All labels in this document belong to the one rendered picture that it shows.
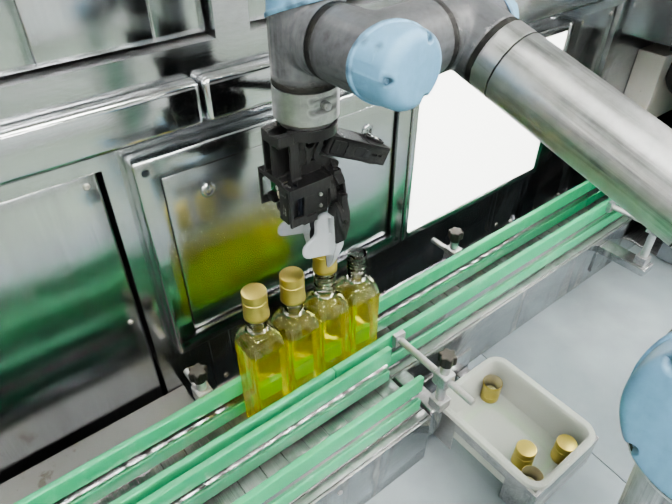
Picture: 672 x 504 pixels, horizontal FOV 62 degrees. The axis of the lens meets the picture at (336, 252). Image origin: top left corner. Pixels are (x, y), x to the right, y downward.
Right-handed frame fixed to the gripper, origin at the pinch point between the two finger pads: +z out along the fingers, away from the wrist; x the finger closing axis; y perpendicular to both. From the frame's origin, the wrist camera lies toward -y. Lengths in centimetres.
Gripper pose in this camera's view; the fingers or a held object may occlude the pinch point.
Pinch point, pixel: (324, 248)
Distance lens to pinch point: 77.5
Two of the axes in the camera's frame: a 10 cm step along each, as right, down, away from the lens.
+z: 0.0, 7.8, 6.3
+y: -8.0, 3.8, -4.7
